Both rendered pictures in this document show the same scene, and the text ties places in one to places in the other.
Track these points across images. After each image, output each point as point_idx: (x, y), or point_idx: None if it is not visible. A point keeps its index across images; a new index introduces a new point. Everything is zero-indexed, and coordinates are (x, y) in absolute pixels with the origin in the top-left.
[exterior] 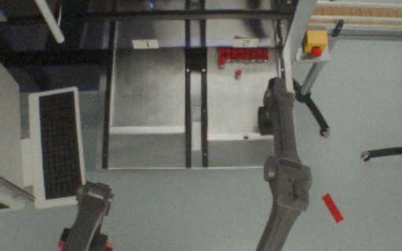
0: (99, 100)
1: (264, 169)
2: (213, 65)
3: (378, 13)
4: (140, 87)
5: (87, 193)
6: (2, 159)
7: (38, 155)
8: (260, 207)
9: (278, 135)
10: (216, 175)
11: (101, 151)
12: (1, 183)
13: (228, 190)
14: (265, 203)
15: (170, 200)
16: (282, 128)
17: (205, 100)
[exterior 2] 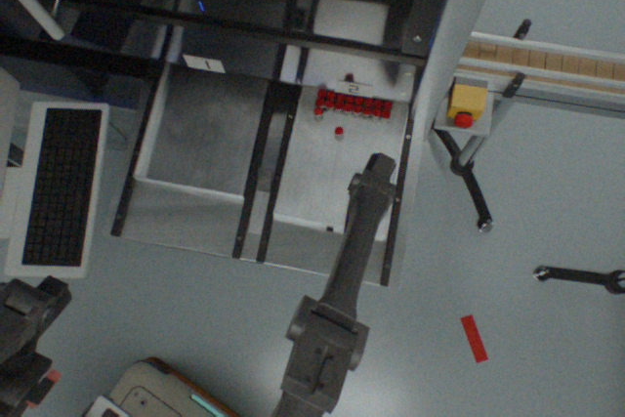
0: (131, 132)
1: (293, 316)
2: (308, 111)
3: (595, 69)
4: (194, 125)
5: (2, 302)
6: None
7: (26, 195)
8: (367, 312)
9: (339, 258)
10: None
11: (116, 210)
12: None
13: (327, 278)
14: (376, 308)
15: (246, 275)
16: (349, 247)
17: (282, 162)
